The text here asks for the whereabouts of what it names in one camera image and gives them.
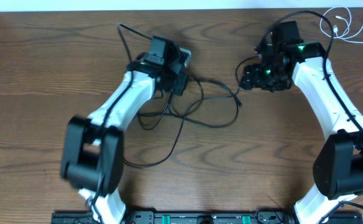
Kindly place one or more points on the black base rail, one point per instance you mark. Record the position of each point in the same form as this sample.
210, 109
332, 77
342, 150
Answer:
150, 217

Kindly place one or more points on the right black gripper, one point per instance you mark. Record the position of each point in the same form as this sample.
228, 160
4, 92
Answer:
250, 74

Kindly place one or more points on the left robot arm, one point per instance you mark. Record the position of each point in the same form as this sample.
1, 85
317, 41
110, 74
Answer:
93, 151

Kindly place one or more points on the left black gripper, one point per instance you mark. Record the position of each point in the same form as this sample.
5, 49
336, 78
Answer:
179, 82

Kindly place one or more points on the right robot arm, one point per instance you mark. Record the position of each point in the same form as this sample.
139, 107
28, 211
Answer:
286, 60

